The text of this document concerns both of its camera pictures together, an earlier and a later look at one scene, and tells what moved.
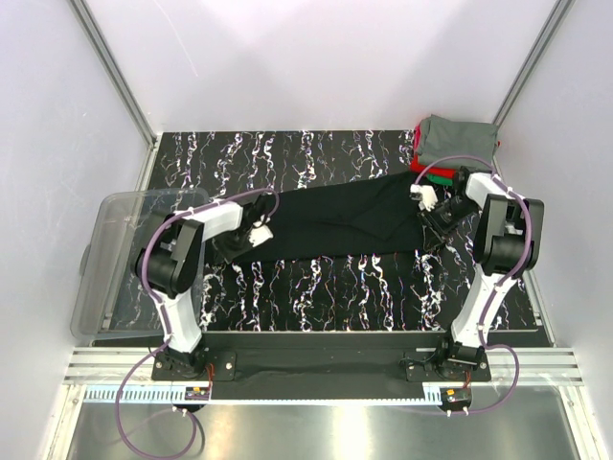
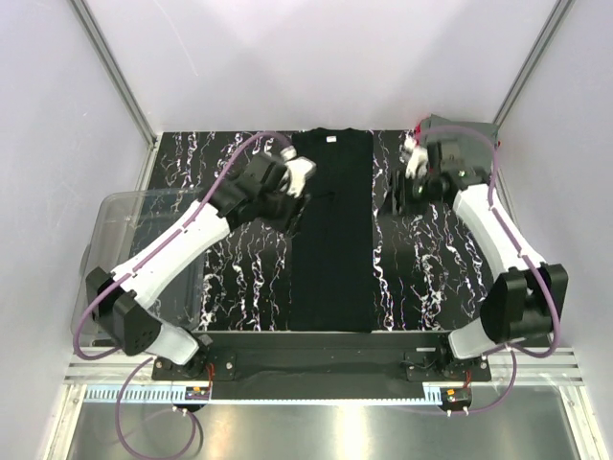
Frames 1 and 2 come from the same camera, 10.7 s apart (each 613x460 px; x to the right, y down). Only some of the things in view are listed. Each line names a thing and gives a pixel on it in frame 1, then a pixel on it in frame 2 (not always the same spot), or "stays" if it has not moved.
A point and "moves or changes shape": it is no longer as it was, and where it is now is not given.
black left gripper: (235, 245) → (297, 211)
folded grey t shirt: (441, 138) stays
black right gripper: (435, 226) → (399, 190)
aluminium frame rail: (536, 366) stays
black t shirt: (366, 216) moves or changes shape
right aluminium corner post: (562, 9) stays
